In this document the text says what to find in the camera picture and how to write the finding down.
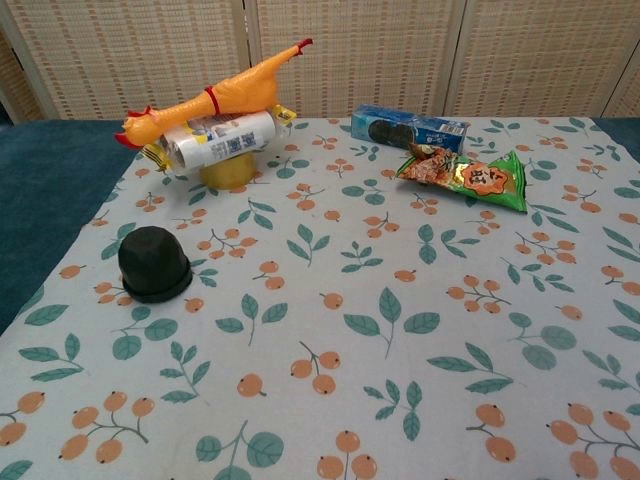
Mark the floral fruit-print tablecloth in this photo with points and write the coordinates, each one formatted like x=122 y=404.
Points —
x=350 y=300

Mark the black bowl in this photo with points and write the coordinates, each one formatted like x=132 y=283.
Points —
x=150 y=260

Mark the blue cookie box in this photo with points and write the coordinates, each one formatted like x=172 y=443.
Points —
x=440 y=132

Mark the woven folding screen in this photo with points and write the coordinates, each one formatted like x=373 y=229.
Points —
x=375 y=50

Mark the green snack bag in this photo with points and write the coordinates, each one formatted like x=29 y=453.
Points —
x=480 y=180

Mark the yellow rubber chicken toy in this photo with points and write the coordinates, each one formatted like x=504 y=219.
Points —
x=235 y=90

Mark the white candy-shaped snack package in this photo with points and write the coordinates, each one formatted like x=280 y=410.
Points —
x=225 y=140

